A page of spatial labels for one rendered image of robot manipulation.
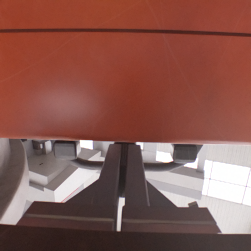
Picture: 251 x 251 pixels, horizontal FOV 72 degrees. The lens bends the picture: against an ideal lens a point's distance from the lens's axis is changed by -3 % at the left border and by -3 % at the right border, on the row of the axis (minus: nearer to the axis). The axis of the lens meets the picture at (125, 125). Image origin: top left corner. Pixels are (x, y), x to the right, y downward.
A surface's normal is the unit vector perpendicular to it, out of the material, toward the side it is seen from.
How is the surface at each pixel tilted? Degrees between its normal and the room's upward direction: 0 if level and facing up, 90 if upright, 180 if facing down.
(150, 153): 90
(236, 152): 90
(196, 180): 90
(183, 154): 90
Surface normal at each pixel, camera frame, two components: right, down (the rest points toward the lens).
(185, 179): -0.40, 0.23
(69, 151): -0.03, 0.26
